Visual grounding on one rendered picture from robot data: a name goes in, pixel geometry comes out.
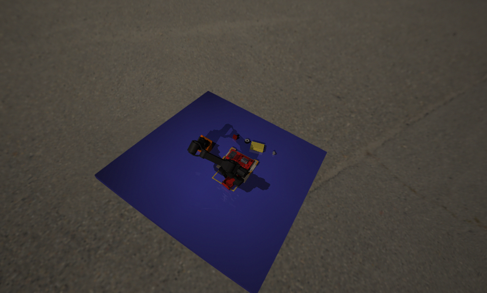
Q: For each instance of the olive yellow rectangular block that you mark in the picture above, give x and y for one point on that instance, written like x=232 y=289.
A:
x=257 y=146

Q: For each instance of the red car hood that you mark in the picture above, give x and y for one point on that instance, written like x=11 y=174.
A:
x=228 y=182

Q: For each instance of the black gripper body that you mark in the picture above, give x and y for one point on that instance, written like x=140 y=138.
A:
x=238 y=180

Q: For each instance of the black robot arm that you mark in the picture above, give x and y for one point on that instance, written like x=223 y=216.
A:
x=228 y=165

